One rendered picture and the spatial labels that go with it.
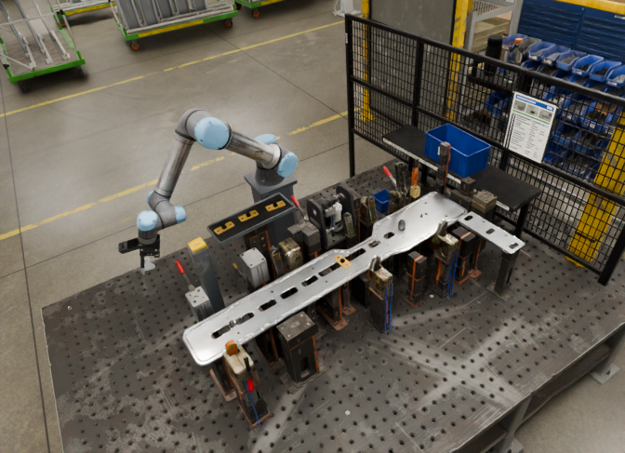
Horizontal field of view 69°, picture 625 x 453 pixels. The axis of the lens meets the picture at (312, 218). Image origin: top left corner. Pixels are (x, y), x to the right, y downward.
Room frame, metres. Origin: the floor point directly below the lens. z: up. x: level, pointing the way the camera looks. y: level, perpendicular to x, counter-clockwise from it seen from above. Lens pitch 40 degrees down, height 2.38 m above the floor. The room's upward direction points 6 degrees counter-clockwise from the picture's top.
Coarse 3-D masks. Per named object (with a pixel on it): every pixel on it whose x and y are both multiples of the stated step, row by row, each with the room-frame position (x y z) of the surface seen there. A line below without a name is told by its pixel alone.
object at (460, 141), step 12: (432, 132) 2.11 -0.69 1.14; (444, 132) 2.15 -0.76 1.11; (456, 132) 2.10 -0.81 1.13; (432, 144) 2.04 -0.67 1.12; (456, 144) 2.09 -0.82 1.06; (468, 144) 2.02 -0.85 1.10; (480, 144) 1.95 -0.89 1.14; (432, 156) 2.03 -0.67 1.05; (456, 156) 1.89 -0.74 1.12; (468, 156) 1.83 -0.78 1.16; (480, 156) 1.87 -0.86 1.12; (456, 168) 1.88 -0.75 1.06; (468, 168) 1.83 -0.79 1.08; (480, 168) 1.88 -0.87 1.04
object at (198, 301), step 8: (200, 288) 1.24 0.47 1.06; (192, 296) 1.20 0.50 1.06; (200, 296) 1.20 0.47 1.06; (192, 304) 1.16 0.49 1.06; (200, 304) 1.16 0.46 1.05; (208, 304) 1.18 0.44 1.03; (200, 312) 1.16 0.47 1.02; (208, 312) 1.17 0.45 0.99; (200, 320) 1.15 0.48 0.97; (216, 336) 1.18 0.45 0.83
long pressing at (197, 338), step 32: (384, 224) 1.57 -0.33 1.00; (416, 224) 1.55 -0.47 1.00; (448, 224) 1.53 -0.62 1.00; (320, 256) 1.41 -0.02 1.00; (384, 256) 1.37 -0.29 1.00; (288, 288) 1.24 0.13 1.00; (320, 288) 1.22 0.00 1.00; (224, 320) 1.12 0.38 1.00; (256, 320) 1.10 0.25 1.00; (192, 352) 0.99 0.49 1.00; (224, 352) 0.97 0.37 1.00
